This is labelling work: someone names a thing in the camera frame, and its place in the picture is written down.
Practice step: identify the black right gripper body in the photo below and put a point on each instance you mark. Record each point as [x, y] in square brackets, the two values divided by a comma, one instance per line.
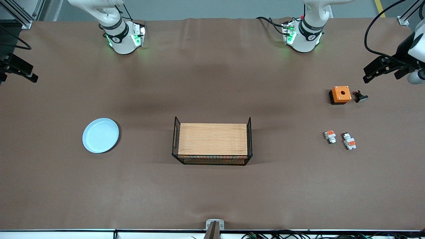
[7, 61]

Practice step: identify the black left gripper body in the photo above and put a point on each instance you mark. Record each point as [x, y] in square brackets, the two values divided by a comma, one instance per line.
[403, 50]

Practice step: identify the white switch with red button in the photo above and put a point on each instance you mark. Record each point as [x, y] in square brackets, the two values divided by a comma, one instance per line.
[349, 142]

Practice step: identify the light blue plate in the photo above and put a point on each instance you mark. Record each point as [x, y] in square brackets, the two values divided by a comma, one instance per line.
[100, 135]

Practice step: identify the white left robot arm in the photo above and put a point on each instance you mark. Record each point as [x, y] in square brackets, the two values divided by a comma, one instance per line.
[307, 36]

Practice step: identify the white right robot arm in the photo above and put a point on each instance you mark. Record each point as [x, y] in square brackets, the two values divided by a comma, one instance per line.
[119, 36]

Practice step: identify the black push button white cap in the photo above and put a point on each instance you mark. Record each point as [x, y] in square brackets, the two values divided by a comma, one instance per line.
[360, 97]

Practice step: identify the orange button box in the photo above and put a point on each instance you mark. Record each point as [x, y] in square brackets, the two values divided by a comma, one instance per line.
[341, 94]

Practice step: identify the wooden board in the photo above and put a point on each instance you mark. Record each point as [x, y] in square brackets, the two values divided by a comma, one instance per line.
[212, 139]

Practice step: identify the aluminium frame profile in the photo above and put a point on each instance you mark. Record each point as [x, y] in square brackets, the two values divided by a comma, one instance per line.
[403, 20]
[26, 22]

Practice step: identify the white orange contact switch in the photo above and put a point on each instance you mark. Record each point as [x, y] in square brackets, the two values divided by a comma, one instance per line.
[330, 136]

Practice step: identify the white table edge rail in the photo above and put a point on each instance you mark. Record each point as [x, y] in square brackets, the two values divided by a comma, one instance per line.
[66, 234]

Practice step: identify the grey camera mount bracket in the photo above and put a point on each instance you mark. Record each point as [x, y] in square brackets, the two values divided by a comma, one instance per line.
[214, 232]

